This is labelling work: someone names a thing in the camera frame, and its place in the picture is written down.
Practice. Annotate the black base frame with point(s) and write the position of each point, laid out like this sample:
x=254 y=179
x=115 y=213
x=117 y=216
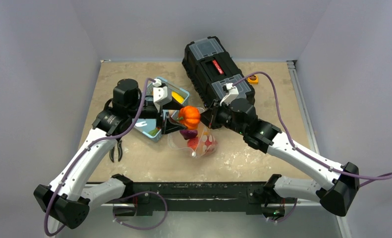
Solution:
x=251 y=198

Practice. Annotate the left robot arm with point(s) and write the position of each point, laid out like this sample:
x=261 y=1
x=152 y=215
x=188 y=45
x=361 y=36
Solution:
x=66 y=201

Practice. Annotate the yellow squash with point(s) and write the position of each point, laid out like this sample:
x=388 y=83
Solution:
x=177 y=97

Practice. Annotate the light blue plastic basket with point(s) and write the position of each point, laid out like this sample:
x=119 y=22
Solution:
x=146 y=125

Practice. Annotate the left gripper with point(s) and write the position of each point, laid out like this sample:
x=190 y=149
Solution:
x=168 y=124

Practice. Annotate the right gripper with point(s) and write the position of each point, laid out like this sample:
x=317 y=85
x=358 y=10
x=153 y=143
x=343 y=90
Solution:
x=213 y=114

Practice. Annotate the peach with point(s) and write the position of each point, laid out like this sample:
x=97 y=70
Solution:
x=193 y=143

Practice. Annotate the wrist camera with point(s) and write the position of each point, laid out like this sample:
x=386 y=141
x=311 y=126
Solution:
x=231 y=92
x=162 y=94

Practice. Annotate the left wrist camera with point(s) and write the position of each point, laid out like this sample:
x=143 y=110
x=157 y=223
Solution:
x=162 y=94

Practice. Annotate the black plastic toolbox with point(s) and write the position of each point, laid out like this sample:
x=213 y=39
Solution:
x=209 y=66

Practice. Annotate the polka dot zip bag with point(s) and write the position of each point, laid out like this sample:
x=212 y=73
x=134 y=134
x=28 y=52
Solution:
x=176 y=141

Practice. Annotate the small orange pumpkin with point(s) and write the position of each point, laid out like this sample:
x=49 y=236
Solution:
x=189 y=116

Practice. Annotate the red onion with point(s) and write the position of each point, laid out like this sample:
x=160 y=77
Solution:
x=188 y=134

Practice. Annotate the yellow tape measure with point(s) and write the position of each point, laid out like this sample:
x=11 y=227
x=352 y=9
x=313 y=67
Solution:
x=253 y=79

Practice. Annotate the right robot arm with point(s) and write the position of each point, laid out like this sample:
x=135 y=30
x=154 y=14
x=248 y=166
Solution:
x=332 y=184

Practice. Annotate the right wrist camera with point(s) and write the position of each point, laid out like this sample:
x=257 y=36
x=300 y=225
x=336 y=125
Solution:
x=231 y=92

